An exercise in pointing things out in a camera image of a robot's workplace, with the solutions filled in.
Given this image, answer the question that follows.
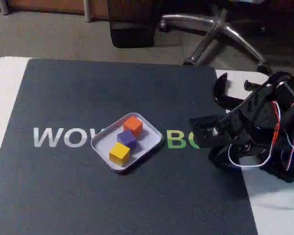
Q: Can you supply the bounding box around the orange wooden block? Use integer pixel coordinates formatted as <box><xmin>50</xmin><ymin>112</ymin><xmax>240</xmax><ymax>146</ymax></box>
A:
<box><xmin>123</xmin><ymin>116</ymin><xmax>144</xmax><ymax>138</ymax></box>

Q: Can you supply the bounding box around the purple wooden block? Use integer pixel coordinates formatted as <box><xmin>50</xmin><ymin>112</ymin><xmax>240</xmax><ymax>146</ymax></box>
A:
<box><xmin>117</xmin><ymin>130</ymin><xmax>138</xmax><ymax>149</ymax></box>

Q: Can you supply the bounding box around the yellow wooden block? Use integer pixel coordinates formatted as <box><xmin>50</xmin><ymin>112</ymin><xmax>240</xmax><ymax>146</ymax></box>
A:
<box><xmin>109</xmin><ymin>142</ymin><xmax>131</xmax><ymax>167</ymax></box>

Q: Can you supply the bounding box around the lavender plastic tray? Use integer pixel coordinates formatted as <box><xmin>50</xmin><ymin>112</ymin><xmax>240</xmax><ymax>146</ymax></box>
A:
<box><xmin>90</xmin><ymin>112</ymin><xmax>164</xmax><ymax>173</ymax></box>

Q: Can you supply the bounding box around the black table clamp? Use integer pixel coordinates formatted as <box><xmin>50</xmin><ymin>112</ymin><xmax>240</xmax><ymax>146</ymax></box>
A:
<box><xmin>212</xmin><ymin>72</ymin><xmax>260</xmax><ymax>111</ymax></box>

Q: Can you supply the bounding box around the chrome office chair base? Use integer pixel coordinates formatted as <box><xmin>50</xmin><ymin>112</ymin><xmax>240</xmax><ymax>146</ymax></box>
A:
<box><xmin>159</xmin><ymin>8</ymin><xmax>272</xmax><ymax>73</ymax></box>

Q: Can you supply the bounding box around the black rectangular bin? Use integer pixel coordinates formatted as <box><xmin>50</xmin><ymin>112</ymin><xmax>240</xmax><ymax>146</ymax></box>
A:
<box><xmin>109</xmin><ymin>0</ymin><xmax>162</xmax><ymax>48</ymax></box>

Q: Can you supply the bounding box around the black printed desk mat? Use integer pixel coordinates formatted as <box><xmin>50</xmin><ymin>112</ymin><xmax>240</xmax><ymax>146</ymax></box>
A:
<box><xmin>0</xmin><ymin>58</ymin><xmax>259</xmax><ymax>235</ymax></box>

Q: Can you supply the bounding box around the grey metal leg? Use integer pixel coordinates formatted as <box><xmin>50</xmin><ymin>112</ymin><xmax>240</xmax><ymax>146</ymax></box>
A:
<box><xmin>0</xmin><ymin>0</ymin><xmax>10</xmax><ymax>15</ymax></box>
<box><xmin>84</xmin><ymin>0</ymin><xmax>93</xmax><ymax>23</ymax></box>

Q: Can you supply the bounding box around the brown wooden furniture panel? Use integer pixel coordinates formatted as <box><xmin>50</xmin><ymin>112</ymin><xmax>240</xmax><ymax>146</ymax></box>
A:
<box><xmin>0</xmin><ymin>0</ymin><xmax>111</xmax><ymax>14</ymax></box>

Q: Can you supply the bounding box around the white looped cable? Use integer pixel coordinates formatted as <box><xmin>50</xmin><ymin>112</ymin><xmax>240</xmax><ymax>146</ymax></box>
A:
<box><xmin>227</xmin><ymin>143</ymin><xmax>272</xmax><ymax>168</ymax></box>

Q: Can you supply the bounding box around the black camera cable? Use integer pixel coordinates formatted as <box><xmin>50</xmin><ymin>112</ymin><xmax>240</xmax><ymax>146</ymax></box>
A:
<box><xmin>218</xmin><ymin>82</ymin><xmax>275</xmax><ymax>123</ymax></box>

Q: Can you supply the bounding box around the red white servo cable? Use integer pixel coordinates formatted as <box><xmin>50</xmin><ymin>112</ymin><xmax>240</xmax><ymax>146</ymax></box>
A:
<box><xmin>271</xmin><ymin>100</ymin><xmax>283</xmax><ymax>145</ymax></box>

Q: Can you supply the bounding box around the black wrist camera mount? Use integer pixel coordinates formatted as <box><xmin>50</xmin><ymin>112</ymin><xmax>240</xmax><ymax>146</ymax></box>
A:
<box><xmin>188</xmin><ymin>114</ymin><xmax>227</xmax><ymax>149</ymax></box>

